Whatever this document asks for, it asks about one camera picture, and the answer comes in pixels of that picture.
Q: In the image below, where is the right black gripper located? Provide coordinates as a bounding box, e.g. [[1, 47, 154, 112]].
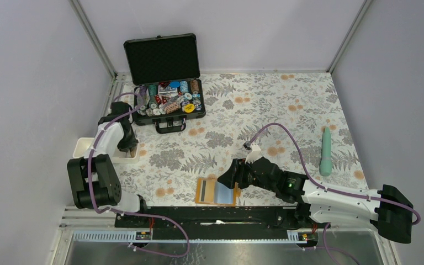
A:
[[217, 157, 277, 192]]

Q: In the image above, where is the floral patterned table mat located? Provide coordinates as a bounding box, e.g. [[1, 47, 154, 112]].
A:
[[115, 73, 367, 206]]

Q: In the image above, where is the mint green wand massager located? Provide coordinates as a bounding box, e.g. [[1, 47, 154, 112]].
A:
[[319, 127, 333, 177]]

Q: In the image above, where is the grey slotted cable duct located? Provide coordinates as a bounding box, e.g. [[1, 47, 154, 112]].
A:
[[72, 230, 308, 244]]

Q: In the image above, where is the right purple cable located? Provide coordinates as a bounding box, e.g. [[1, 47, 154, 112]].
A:
[[243, 123, 422, 226]]

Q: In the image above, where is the blue round chip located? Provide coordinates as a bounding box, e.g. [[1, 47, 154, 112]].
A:
[[169, 81, 181, 89]]

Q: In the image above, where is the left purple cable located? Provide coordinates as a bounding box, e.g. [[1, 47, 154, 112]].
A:
[[86, 91, 191, 258]]

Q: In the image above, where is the orange leather card holder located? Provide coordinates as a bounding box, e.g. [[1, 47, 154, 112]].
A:
[[194, 178, 241, 206]]

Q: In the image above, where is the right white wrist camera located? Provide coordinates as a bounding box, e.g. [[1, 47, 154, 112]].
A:
[[243, 141, 262, 164]]

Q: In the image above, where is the light blue card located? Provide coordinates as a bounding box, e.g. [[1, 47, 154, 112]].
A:
[[214, 182, 235, 205]]

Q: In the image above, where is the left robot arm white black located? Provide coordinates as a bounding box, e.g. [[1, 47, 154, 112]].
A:
[[67, 102, 149, 227]]

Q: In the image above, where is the purple cable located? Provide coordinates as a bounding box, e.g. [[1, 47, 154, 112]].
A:
[[243, 123, 422, 226], [86, 91, 191, 258]]

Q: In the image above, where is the white rectangular plastic tray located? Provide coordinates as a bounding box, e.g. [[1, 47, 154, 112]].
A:
[[72, 137, 140, 164]]

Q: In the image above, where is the yellow round chip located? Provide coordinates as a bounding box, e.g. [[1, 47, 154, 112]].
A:
[[183, 103, 195, 113]]

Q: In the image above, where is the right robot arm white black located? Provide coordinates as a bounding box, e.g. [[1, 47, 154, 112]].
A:
[[218, 157, 414, 244]]

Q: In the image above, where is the black poker chip case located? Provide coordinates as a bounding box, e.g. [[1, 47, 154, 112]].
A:
[[123, 33, 206, 134]]

